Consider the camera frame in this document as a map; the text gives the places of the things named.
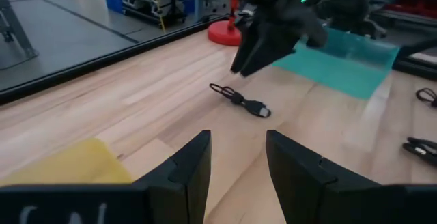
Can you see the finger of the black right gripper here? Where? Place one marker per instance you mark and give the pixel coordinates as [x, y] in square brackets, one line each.
[247, 46]
[269, 46]

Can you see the grey metal table leg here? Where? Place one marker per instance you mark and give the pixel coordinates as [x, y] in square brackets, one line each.
[15, 29]

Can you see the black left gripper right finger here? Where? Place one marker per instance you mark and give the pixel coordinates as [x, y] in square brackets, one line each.
[307, 190]

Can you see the teal translucent plastic bin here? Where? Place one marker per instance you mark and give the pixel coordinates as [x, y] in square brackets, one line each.
[341, 70]

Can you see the yellow translucent plastic bin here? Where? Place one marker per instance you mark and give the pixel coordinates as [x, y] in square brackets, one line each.
[75, 162]

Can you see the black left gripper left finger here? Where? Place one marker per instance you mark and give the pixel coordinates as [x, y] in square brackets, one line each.
[184, 183]

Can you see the red desk lamp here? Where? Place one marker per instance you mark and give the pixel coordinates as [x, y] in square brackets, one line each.
[222, 34]

